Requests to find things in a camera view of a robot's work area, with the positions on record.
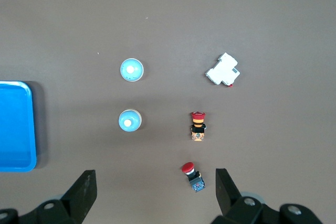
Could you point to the red pushbutton grey base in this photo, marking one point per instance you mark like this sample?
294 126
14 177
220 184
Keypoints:
195 179

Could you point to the red pushbutton orange base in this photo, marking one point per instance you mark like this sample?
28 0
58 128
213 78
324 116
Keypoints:
198 129

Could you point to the white circuit breaker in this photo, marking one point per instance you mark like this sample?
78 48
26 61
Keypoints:
223 70

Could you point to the blue plastic tray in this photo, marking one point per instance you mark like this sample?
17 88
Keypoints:
15 129

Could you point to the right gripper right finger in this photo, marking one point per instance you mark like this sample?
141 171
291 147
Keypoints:
231 205

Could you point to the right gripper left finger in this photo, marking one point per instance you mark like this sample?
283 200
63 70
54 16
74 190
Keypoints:
78 200

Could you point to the blue dome bell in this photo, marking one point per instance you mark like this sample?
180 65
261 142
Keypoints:
131 69
130 120

